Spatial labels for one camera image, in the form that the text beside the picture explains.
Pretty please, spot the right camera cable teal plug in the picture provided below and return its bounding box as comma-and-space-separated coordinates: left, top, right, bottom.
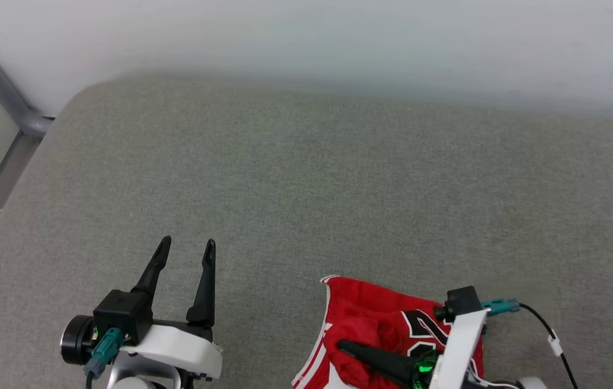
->
481, 298, 580, 389

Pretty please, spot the grey metal frame tube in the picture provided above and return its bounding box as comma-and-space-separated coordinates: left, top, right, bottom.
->
0, 15, 55, 247

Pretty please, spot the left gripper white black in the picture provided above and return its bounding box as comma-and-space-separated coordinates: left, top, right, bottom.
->
60, 235, 224, 380

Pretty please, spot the grey fabric sofa seat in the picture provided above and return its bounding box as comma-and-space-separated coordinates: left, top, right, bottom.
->
0, 76, 613, 389

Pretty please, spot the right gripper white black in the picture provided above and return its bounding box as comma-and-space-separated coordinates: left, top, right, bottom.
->
336, 310, 489, 389

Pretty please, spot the camera cable teal plug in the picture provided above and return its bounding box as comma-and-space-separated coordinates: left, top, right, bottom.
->
84, 327, 124, 389
481, 298, 580, 389

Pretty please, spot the left camera cable teal plug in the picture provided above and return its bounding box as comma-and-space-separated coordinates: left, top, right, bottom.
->
84, 327, 124, 389

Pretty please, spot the red basketball jersey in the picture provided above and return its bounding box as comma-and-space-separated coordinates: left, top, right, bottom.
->
291, 274, 486, 389

